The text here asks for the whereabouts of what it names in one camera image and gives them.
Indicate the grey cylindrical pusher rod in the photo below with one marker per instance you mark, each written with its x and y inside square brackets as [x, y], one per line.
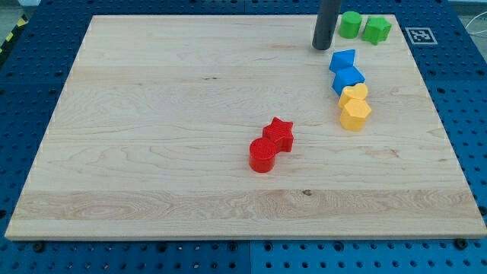
[326, 23]

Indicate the green cylinder block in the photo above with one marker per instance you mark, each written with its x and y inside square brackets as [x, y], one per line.
[350, 24]

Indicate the blue cube block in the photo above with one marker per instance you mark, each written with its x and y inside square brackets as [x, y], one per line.
[347, 77]

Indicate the red cylinder block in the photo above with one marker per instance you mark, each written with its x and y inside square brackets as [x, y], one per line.
[262, 155]

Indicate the green star block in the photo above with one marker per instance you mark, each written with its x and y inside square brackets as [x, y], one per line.
[376, 30]

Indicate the red star block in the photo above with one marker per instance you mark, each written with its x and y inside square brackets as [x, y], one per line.
[280, 132]

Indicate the blue triangle block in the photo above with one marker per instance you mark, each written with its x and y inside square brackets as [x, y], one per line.
[342, 60]

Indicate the yellow heart block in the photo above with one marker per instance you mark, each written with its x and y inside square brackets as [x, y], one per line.
[358, 91]

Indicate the white fiducial marker tag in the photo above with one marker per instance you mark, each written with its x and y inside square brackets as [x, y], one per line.
[421, 36]

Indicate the yellow hexagon block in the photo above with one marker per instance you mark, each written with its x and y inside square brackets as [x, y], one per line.
[354, 115]

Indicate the black board stop bolt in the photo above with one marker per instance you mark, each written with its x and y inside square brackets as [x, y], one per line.
[38, 247]
[461, 244]

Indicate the light wooden board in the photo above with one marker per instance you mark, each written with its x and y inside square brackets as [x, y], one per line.
[150, 138]

